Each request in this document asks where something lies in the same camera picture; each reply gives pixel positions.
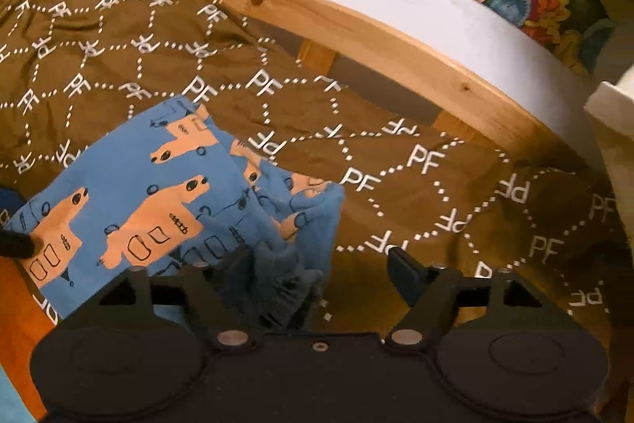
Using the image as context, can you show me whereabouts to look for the blue pants with orange cars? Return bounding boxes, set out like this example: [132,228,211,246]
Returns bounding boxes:
[6,97,345,329]

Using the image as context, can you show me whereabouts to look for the brown patterned bed cover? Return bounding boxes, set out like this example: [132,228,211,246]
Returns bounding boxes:
[0,0,634,423]

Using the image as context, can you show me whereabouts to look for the white hanging garment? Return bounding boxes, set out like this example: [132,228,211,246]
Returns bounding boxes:
[584,70,634,245]

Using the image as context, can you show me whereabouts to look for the wooden bed frame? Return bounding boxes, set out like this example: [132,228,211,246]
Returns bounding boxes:
[0,0,591,171]

